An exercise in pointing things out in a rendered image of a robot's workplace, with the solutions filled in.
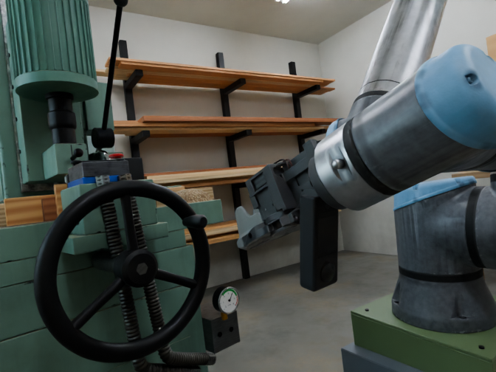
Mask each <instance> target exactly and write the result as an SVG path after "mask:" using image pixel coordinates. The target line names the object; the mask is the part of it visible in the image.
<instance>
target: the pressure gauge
mask: <svg viewBox="0 0 496 372"><path fill-rule="evenodd" d="M231 295H232V297H231ZM230 297H231V299H230ZM229 299H230V302H229V301H228V300H229ZM239 300H240V297H239V293H238V291H237V289H235V288H234V287H231V286H220V287H218V288H217V290H215V292H214V294H213V307H214V308H215V310H216V311H219V312H221V318H222V320H227V319H228V316H227V315H228V314H232V313H233V312H234V311H235V310H236V309H237V308H238V304H239Z"/></svg>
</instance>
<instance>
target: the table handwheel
mask: <svg viewBox="0 0 496 372"><path fill-rule="evenodd" d="M131 196H139V197H145V198H149V199H153V200H156V201H158V202H161V203H163V204H165V205H166V206H168V207H169V208H170V209H172V210H173V211H174V212H175V213H176V214H177V215H178V216H179V217H180V218H181V219H182V220H183V219H184V218H186V217H188V216H194V215H197V214H196V212H195V211H194V210H193V208H192V207H191V206H190V205H189V204H188V203H187V202H186V201H185V200H184V199H183V198H182V197H181V196H179V195H178V194H176V193H175V192H173V191H172V190H170V189H168V188H166V187H164V186H161V185H158V184H156V183H153V182H147V181H142V180H122V181H117V182H111V183H108V184H104V185H101V186H99V187H96V188H94V189H92V190H90V191H88V192H86V193H84V194H83V195H82V196H80V197H78V198H77V199H75V200H74V201H73V202H72V203H71V204H70V205H68V206H67V207H66V208H65V209H64V210H63V211H62V212H61V214H60V215H59V216H58V217H57V218H56V219H55V220H54V222H53V223H52V225H51V227H50V228H49V229H48V231H47V233H46V235H45V237H44V239H43V241H42V243H41V246H40V249H39V251H38V255H37V258H36V262H35V271H34V293H35V301H36V304H37V307H38V311H39V314H40V316H41V319H42V320H43V322H44V324H45V326H46V327H47V329H48V330H49V332H50V333H51V335H52V336H53V337H54V338H55V339H56V340H57V341H58V342H59V343H60V344H61V345H62V346H63V347H65V348H66V349H68V350H69V351H71V352H72V353H74V354H77V355H78V356H80V357H83V358H85V359H89V360H92V361H95V362H106V363H118V362H129V361H132V360H135V359H139V358H142V357H146V356H147V355H149V354H152V353H154V352H156V351H158V350H159V349H161V348H163V347H164V346H166V345H167V344H168V343H169V342H171V341H172V340H173V339H174V338H176V337H177V336H178V335H179V334H180V333H181V332H182V331H183V330H184V328H185V327H186V326H187V324H188V323H189V322H190V321H191V320H192V318H193V316H194V315H195V313H196V311H197V310H198V308H199V306H200V304H201V302H202V299H203V297H204V293H205V291H206V288H207V283H208V279H209V274H210V248H209V243H208V240H207V235H206V232H205V230H204V228H203V229H194V228H190V227H187V228H188V230H189V233H190V235H191V238H192V240H193V245H194V249H195V257H196V265H195V272H194V277H193V279H191V278H186V277H183V276H181V275H175V274H174V273H171V272H167V271H165V270H162V269H158V263H157V259H156V257H155V256H154V254H153V253H151V252H149V251H148V250H145V249H139V246H138V242H137V234H136V230H135V225H134V216H133V210H132V203H131ZM119 198H120V202H121V207H122V212H123V220H124V225H125V236H126V243H127V250H124V251H123V252H121V253H120V254H119V255H118V256H117V257H115V258H113V259H112V258H111V254H110V252H105V251H99V252H96V253H95V254H94V255H93V256H92V265H93V267H94V268H96V269H101V270H103V271H107V272H111V273H114V276H115V278H116V279H115V280H114V281H113V282H112V283H111V284H110V285H109V286H108V287H107V288H106V289H105V290H104V291H103V292H102V293H101V294H100V295H99V296H98V297H97V298H96V299H95V300H94V301H93V302H92V303H90V304H89V305H88V306H87V307H86V308H85V309H84V310H83V311H82V312H81V313H79V315H78V316H76V318H75V319H73V320H72V321H71V320H70V319H69V318H68V316H67V315H66V312H65V311H64V310H63V306H62V305H61V301H60V298H59V295H58V287H57V270H58V262H59V258H60V255H61V251H62V249H63V246H64V244H65V243H66V240H67V238H68V237H69V235H70V233H71V232H72V231H73V229H74V228H75V227H76V225H77V224H78V223H79V222H80V221H81V220H82V219H83V218H84V217H85V216H86V215H87V214H89V213H90V212H91V211H93V210H94V209H95V208H97V207H99V206H100V205H102V204H105V203H106V202H109V201H112V200H115V199H119ZM154 278H155V279H158V280H163V281H167V282H170V283H175V284H178V285H180V286H185V287H187V288H190V291H189V293H188V295H187V298H186V300H185V301H184V303H183V305H182V307H181V308H180V310H178V312H177V313H176V314H175V316H174V317H173V318H172V319H171V320H170V321H169V322H168V323H167V324H165V325H164V326H163V327H162V328H161V329H159V330H158V331H156V332H154V333H153V334H151V335H149V336H147V337H144V338H142V339H140V340H135V341H132V342H123V343H112V342H104V341H100V340H96V339H94V338H92V337H90V336H88V335H86V334H84V333H83V332H82V331H81V330H80V329H81V328H82V327H83V326H84V325H85V324H86V323H87V322H88V321H89V320H90V319H91V318H92V316H93V315H94V314H95V313H96V312H97V311H98V310H99V309H100V308H101V307H102V306H104V305H105V304H106V303H107V302H108V301H109V300H110V299H111V298H112V297H113V296H115V295H116V293H118V291H119V290H121V288H123V287H124V286H125V285H128V286H132V287H135V288H141V287H144V286H147V285H148V284H149V283H150V282H152V280H153V279H154Z"/></svg>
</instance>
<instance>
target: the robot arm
mask: <svg viewBox="0 0 496 372"><path fill-rule="evenodd" d="M446 4H447V0H394V1H393V4H392V7H391V9H390V12H389V14H388V17H387V20H386V22H385V25H384V28H383V30H382V33H381V35H380V38H379V41H378V44H377V45H376V48H375V51H374V54H373V57H372V58H371V62H370V64H369V67H368V70H367V72H366V74H365V78H364V80H363V82H362V85H361V88H360V90H359V93H358V95H357V97H356V98H355V100H354V102H353V105H352V107H351V110H350V112H349V115H348V117H347V118H345V119H343V118H339V119H337V120H336V121H334V122H333V123H332V124H330V126H329V127H328V130H327V132H326V136H325V138H324V139H322V140H319V141H317V140H316V139H310V140H309V141H307V142H306V143H304V144H303V149H304V151H302V152H301V153H300V154H298V155H297V156H296V157H295V158H293V159H291V160H290V159H279V160H278V161H277V162H275V163H274V164H268V165H267V166H265V167H264V168H262V169H261V170H260V171H258V172H257V173H256V174H255V175H254V176H252V177H251V178H250V179H248V180H247V181H246V182H245V184H246V186H247V190H248V192H249V198H250V200H251V202H252V206H253V215H250V214H249V213H248V212H247V211H246V210H245V209H244V208H243V207H242V206H240V207H238V208H237V209H236V211H235V217H236V221H237V225H238V233H239V239H238V241H237V245H238V248H240V249H244V250H248V249H253V248H256V247H259V246H260V245H263V244H266V243H268V242H270V241H274V240H275V239H278V238H281V237H283V236H285V235H288V234H289V233H293V232H295V231H298V230H299V231H300V285H301V286H302V287H303V288H305V289H308V290H310V291H312V292H315V291H318V290H320V289H323V288H325V287H327V286H330V285H331V284H333V283H336V282H337V257H338V210H344V209H346V208H348V209H350V210H356V211H360V210H364V209H366V208H368V207H370V206H372V205H374V204H377V203H379V202H381V201H383V200H385V199H387V198H389V197H391V196H394V208H393V211H394V218H395V228H396V244H397V253H398V262H399V278H398V280H397V283H396V287H395V290H394V293H393V296H392V300H391V303H392V311H393V313H394V315H395V316H396V317H397V318H399V319H400V320H401V321H403V322H405V323H407V324H409V325H412V326H415V327H418V328H423V329H426V330H429V331H437V332H443V333H451V334H469V333H477V332H482V331H487V330H489V329H491V328H494V327H495V326H496V302H495V299H494V298H493V296H492V293H491V292H490V290H489V287H488V286H487V285H486V282H485V280H484V278H483V268H486V269H496V62H495V61H494V60H493V59H492V58H491V57H490V56H488V55H486V54H485V53H484V52H483V51H482V50H481V49H479V48H477V47H476V46H473V45H469V44H459V45H455V46H452V47H451V48H449V49H448V50H446V51H445V52H443V53H441V54H440V55H438V56H435V57H433V58H430V57H431V55H432V52H433V47H434V44H435V40H436V37H437V34H438V30H439V27H440V24H441V19H442V17H443V14H444V10H445V7H446ZM282 160H284V161H282ZM286 160H289V162H287V161H286ZM279 161H282V162H279ZM278 162H279V163H278ZM276 163H277V164H276ZM281 167H282V168H281ZM461 171H482V172H491V173H490V186H476V183H477V180H476V179H475V177H474V176H462V177H455V178H450V179H439V180H434V181H428V182H424V181H425V180H427V179H429V178H431V177H433V176H435V175H438V174H440V173H450V172H461Z"/></svg>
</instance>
